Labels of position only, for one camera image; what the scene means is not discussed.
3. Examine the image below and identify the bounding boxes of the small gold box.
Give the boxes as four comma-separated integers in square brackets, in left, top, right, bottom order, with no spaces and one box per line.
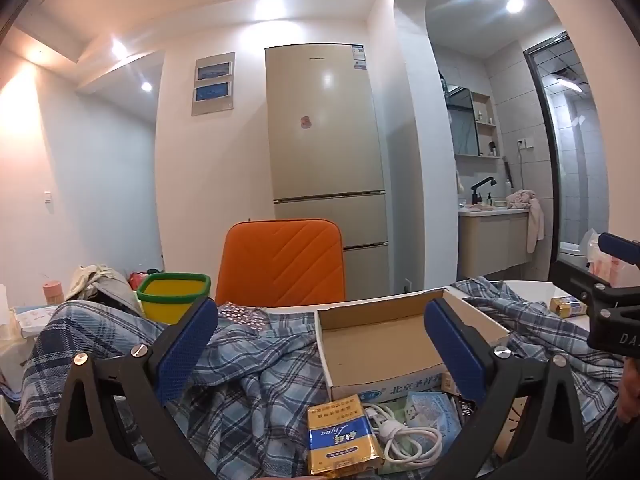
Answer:
[549,296,590,318]

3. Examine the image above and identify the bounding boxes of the black framed glass door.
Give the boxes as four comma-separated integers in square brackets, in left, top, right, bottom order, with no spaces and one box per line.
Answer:
[523,45,616,281]

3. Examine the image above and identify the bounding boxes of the grey wall panel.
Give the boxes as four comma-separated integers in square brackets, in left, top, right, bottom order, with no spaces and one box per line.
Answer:
[191,51,236,117]

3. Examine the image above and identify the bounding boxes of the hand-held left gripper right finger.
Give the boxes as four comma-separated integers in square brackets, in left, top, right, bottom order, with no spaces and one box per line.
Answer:
[424,297,587,480]

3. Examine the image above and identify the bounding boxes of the pink printed packet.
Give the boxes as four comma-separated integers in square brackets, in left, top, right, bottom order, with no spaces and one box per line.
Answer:
[582,230,628,286]

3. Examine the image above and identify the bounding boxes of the yellow bin with green rim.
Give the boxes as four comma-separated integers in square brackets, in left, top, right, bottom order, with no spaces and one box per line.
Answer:
[136,272,212,328]

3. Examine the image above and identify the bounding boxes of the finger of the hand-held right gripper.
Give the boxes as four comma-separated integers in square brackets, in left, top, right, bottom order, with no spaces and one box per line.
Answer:
[550,260,640,311]
[597,232,640,272]

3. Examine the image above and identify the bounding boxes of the white toilet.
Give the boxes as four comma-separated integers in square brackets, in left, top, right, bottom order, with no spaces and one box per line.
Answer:
[560,240,590,270]

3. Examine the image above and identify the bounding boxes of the light blue wipes pack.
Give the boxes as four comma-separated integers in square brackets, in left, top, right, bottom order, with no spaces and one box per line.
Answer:
[404,391,463,441]

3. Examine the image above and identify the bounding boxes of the grey beige cloth pile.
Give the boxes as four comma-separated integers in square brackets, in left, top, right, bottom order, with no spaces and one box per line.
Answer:
[65,263,143,313]

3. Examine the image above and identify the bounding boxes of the pink towel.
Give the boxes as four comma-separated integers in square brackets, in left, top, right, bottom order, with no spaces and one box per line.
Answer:
[504,189,546,255]

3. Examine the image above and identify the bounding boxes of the beige refrigerator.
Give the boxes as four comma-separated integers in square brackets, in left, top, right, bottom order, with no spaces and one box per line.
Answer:
[264,44,391,302]

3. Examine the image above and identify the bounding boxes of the blue plaid shirt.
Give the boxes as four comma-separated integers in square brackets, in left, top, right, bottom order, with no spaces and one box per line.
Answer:
[15,277,640,480]

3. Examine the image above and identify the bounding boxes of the cardboard box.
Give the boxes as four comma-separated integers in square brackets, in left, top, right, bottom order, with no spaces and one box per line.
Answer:
[316,287,512,403]

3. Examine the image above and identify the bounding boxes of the white power cord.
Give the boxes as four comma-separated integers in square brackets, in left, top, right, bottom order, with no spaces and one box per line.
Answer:
[362,402,446,463]

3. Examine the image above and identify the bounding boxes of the gold and blue cigarette pack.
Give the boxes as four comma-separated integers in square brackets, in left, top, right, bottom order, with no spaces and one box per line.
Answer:
[306,400,386,476]

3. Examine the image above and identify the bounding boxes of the black faucet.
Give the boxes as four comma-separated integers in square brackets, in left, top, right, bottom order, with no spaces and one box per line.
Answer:
[469,176,497,206]

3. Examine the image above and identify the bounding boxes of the bathroom mirror cabinet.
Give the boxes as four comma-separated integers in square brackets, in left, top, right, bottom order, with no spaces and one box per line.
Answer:
[442,82,502,160]

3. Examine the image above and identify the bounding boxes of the beige vanity cabinet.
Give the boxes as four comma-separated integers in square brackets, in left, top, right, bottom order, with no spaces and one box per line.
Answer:
[457,208,532,277]

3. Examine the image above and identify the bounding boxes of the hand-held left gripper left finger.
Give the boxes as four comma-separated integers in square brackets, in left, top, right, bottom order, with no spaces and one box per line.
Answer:
[51,297,221,480]

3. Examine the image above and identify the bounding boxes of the orange chair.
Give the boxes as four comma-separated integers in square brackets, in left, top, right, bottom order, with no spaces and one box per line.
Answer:
[215,219,347,307]

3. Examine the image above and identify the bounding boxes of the silver pill blister pack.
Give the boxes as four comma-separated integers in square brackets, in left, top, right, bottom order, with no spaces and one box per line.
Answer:
[220,302,268,331]

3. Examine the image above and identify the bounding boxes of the person's right hand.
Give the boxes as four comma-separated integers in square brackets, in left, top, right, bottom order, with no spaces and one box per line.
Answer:
[617,355,640,423]

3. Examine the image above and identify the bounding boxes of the white paper box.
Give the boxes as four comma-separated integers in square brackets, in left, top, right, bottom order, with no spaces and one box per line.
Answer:
[12,305,63,341]

